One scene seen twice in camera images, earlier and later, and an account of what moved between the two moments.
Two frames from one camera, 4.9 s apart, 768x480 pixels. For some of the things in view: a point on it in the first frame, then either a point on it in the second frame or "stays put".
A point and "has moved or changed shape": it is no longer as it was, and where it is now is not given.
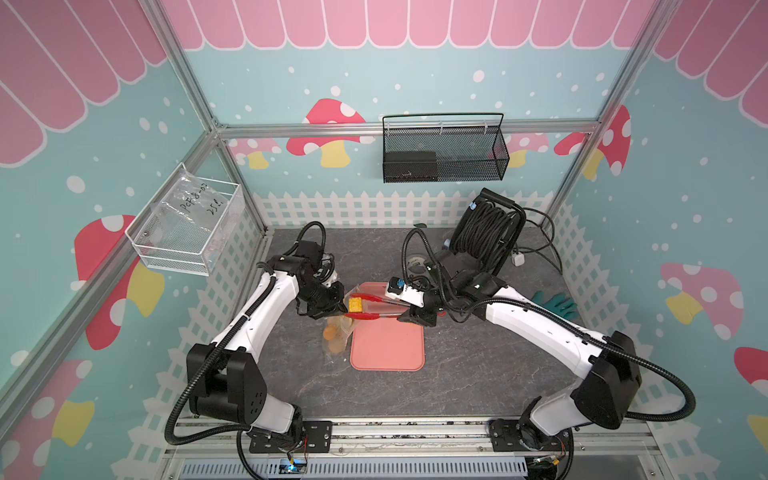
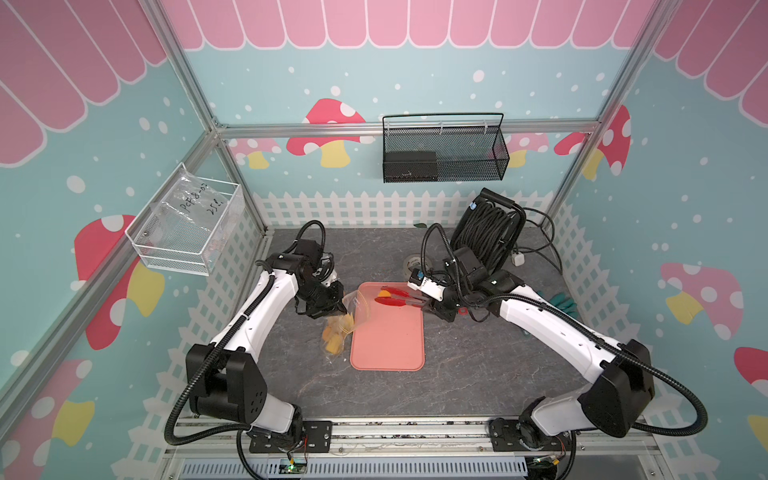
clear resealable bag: [337, 330] stays put
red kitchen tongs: [366, 316] has moved or changed shape
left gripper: [334, 306] stays put
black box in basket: [409, 166] stays put
